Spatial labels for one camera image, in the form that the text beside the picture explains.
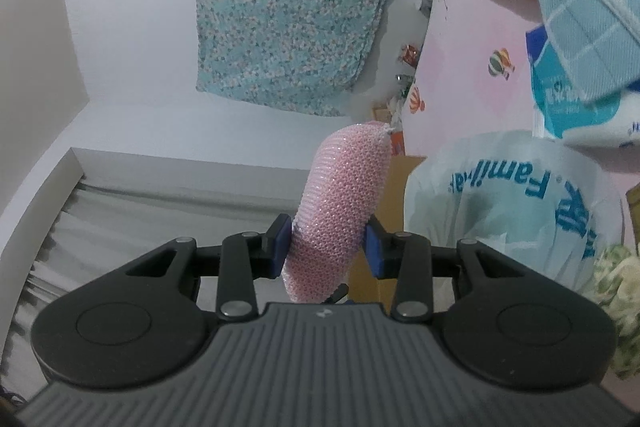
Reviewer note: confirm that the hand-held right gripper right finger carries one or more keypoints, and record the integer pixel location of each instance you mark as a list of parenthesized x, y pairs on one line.
[(374, 252)]

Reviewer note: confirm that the blue white tissue pack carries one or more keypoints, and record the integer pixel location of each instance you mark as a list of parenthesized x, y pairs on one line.
[(565, 107)]

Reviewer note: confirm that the green white cloth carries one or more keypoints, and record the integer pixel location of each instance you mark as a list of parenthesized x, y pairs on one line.
[(620, 297)]

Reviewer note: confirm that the floral wall cloth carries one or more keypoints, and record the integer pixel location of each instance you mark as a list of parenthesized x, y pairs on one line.
[(285, 17)]

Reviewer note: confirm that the pink balloon print sheet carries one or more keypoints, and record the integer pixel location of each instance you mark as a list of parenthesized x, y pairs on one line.
[(465, 57)]

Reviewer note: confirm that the gold tissue pack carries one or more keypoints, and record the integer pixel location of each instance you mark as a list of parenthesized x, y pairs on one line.
[(634, 207)]

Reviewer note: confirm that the grey curtain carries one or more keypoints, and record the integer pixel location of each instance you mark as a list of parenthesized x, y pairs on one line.
[(125, 217)]

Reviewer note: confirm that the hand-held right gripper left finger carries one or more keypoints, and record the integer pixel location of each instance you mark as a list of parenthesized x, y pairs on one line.
[(280, 249)]

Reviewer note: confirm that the white plastic bag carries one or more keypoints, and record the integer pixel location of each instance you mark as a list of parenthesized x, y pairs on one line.
[(500, 217)]

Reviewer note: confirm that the blue checked towel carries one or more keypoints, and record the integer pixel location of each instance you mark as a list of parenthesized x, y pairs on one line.
[(575, 7)]

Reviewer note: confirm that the brown cardboard box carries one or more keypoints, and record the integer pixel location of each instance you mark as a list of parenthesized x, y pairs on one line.
[(395, 187)]

